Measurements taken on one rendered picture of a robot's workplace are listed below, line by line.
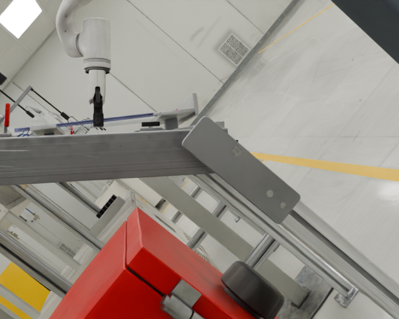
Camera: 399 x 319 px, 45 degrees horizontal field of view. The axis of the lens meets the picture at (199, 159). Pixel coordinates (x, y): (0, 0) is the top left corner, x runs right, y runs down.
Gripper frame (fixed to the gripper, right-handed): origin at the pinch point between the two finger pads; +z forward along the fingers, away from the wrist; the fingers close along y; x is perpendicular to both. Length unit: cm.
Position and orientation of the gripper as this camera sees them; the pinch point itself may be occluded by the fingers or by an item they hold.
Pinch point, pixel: (98, 119)
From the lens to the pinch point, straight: 154.9
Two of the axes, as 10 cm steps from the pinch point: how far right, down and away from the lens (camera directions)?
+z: 0.2, 10.0, -0.1
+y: 2.0, -0.2, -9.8
